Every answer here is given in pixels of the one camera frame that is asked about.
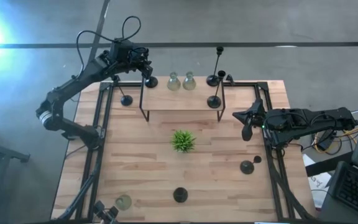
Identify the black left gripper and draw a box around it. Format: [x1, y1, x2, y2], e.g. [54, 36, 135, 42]
[128, 46, 154, 78]

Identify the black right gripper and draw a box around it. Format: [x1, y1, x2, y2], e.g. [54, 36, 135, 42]
[232, 98, 269, 141]

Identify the black metal candlestick holder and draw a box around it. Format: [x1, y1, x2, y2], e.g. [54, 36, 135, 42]
[172, 187, 189, 203]
[206, 70, 227, 110]
[112, 74, 134, 107]
[206, 46, 225, 88]
[144, 74, 159, 89]
[240, 155, 262, 175]

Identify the ribbed clear glass candle holder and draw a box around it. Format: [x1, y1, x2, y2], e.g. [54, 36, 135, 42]
[115, 194, 133, 212]
[182, 71, 197, 91]
[167, 72, 181, 91]

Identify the green plant in white pot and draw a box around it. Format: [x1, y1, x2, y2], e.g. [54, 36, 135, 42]
[170, 129, 197, 154]

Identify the black power adapter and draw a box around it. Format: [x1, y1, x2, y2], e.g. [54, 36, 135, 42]
[317, 136, 335, 152]

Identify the white paper sheet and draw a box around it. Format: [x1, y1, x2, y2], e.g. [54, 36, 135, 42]
[302, 154, 333, 210]

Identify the dark side desk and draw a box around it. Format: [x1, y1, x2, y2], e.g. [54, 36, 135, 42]
[305, 151, 358, 224]

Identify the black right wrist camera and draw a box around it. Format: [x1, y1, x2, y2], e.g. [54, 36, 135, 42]
[265, 109, 287, 131]

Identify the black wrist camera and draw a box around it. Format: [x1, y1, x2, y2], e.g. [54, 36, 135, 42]
[109, 39, 134, 65]
[265, 109, 287, 131]

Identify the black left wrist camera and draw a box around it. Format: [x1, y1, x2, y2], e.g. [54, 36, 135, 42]
[109, 39, 134, 65]

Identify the wooden shelf riser black frame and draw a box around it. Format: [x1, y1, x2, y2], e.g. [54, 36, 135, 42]
[139, 76, 226, 123]

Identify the black aluminium table frame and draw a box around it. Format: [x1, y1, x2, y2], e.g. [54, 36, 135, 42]
[54, 80, 318, 222]

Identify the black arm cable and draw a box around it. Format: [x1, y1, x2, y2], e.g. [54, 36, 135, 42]
[75, 15, 142, 78]

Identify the yellow cable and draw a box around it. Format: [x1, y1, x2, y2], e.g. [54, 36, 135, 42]
[314, 126, 358, 154]

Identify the black clamp bracket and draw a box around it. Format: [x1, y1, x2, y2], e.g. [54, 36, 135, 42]
[92, 200, 120, 224]

